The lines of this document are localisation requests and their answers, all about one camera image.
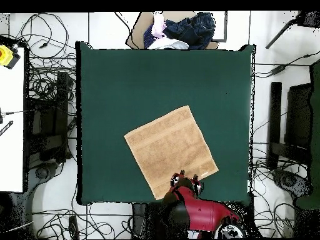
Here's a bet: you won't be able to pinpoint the tan terry towel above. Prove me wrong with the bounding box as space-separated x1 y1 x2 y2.
123 105 220 201

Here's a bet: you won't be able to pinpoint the black round base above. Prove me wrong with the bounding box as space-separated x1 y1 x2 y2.
271 168 313 201
33 164 52 181

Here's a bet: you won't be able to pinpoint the black power strip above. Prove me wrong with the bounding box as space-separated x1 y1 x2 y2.
67 214 80 240

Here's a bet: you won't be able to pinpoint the dark green table cloth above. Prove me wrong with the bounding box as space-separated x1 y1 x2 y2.
75 41 256 206

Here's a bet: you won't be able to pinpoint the white garment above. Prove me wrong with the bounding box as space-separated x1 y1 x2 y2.
147 37 190 50

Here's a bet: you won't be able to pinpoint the green fabric sheet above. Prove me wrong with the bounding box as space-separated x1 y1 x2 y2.
296 58 320 211

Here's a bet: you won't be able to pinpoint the blue dotted garment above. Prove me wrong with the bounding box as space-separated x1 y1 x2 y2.
143 23 157 49

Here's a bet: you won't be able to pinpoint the dark blue jeans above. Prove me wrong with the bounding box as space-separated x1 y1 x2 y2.
162 11 216 50

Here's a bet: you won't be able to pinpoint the pink garment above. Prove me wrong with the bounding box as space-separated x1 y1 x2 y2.
151 12 168 39

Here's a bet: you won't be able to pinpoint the brown cardboard box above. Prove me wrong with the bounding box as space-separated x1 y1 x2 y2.
125 11 220 50

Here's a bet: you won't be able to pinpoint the white desk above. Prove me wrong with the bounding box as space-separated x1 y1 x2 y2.
0 47 25 193

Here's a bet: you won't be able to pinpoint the black tripod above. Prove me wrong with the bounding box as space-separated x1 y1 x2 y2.
264 10 320 49

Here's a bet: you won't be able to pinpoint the yellow emergency stop box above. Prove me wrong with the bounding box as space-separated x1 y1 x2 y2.
0 44 21 70

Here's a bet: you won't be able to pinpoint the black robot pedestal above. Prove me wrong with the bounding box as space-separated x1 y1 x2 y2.
131 202 166 239

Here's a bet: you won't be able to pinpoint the black cable tangle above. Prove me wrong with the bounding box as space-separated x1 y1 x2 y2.
249 159 301 238
32 202 133 239

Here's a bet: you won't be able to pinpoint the black stand frame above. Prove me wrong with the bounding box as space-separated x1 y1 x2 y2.
23 71 77 171
266 81 313 171

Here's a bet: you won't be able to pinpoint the black power adapter cable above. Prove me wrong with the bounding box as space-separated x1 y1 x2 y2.
254 51 320 78

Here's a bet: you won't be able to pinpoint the grey metal frame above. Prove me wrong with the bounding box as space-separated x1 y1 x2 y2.
211 11 228 43

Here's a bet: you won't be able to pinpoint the black ridged strap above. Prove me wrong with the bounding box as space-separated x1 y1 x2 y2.
0 120 14 137

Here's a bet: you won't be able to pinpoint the black looped cable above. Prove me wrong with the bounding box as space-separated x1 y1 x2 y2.
14 12 69 61

